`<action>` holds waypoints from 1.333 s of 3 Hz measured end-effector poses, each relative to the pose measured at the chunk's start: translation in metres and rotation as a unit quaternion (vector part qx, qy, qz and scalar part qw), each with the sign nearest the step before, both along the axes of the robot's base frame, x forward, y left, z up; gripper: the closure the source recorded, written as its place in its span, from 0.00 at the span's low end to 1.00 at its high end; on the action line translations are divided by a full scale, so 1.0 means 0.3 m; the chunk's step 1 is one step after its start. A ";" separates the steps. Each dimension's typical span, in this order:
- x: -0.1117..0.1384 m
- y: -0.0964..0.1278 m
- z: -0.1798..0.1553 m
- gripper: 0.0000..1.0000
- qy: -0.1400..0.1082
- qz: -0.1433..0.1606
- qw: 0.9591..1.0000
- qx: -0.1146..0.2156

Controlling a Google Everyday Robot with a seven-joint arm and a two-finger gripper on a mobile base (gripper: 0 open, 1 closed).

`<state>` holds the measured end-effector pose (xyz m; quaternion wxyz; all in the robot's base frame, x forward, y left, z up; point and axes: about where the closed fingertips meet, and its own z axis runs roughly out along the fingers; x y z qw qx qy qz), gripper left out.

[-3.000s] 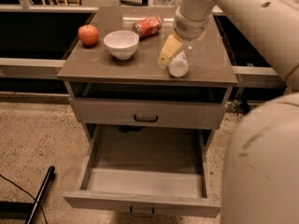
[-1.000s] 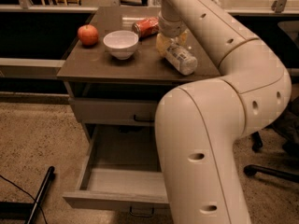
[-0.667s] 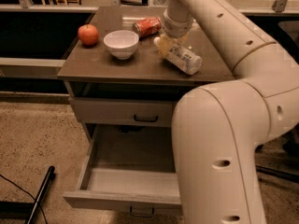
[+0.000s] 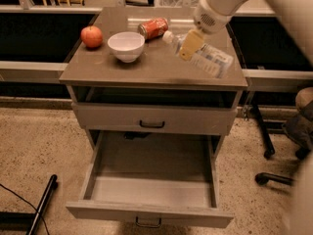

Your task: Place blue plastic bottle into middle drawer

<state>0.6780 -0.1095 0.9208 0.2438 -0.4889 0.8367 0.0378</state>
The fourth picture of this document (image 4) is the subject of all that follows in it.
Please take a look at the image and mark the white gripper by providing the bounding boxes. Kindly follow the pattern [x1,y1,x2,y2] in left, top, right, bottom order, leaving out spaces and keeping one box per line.
[179,0,233,61]

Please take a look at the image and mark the clear plastic bottle blue label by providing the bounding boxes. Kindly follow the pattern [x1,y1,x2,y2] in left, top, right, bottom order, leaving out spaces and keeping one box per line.
[162,30,234,78]

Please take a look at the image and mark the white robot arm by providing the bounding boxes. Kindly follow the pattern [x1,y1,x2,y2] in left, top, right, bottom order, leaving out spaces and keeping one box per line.
[194,0,313,235]

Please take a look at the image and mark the grey drawer cabinet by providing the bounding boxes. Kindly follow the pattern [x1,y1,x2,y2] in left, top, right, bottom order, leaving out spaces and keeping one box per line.
[59,6,248,149]

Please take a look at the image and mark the closed grey top drawer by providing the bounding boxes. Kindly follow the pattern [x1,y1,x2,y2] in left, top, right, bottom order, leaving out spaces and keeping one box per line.
[72,103,237,135]

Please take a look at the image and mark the open grey middle drawer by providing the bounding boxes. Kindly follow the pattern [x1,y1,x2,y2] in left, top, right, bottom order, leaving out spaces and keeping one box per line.
[67,131,233,228]

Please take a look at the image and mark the red soda can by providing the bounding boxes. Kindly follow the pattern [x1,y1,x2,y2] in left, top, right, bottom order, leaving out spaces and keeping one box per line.
[138,18,168,40]

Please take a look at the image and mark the white bowl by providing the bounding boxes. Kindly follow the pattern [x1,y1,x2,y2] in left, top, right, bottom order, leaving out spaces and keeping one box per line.
[108,31,145,63]

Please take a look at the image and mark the red apple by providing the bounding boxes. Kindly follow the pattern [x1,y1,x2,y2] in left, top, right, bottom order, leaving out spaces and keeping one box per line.
[80,25,103,48]

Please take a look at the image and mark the black office chair base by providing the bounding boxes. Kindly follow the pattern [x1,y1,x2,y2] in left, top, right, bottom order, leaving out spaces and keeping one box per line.
[252,104,312,186]

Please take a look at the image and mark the black stand leg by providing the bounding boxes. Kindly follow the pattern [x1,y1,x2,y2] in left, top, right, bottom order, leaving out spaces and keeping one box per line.
[0,173,60,235]

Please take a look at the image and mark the black floor cable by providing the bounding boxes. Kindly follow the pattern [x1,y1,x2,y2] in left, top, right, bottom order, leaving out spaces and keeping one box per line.
[0,182,52,235]

